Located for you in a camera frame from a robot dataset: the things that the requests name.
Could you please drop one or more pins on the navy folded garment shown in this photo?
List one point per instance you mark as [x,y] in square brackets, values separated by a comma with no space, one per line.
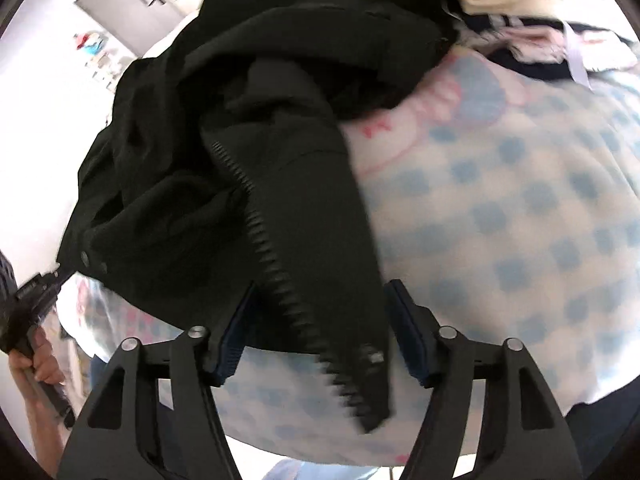
[535,69]

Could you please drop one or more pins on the red blue toy figure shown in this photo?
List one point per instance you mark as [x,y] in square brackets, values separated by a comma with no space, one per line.
[87,41]

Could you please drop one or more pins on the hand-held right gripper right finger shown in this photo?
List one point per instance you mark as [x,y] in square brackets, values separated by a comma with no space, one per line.
[406,327]

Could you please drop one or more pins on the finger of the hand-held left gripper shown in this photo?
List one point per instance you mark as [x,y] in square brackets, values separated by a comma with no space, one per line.
[45,285]

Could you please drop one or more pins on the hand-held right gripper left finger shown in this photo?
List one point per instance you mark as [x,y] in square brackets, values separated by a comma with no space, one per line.
[232,332]

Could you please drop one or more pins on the person's left hand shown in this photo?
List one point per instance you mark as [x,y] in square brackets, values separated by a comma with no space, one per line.
[47,365]

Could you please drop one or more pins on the black zip jacket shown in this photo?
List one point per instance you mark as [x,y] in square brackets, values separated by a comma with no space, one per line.
[210,175]

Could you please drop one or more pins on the pink white folded garment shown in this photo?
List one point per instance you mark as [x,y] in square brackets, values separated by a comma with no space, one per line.
[535,40]

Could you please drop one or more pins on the person's left forearm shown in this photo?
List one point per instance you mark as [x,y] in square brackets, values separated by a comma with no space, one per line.
[40,435]

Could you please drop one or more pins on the blue checked printed bedsheet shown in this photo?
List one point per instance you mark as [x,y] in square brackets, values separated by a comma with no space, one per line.
[500,210]

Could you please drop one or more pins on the white wall shelf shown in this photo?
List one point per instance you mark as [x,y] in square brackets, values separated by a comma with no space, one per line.
[102,67]

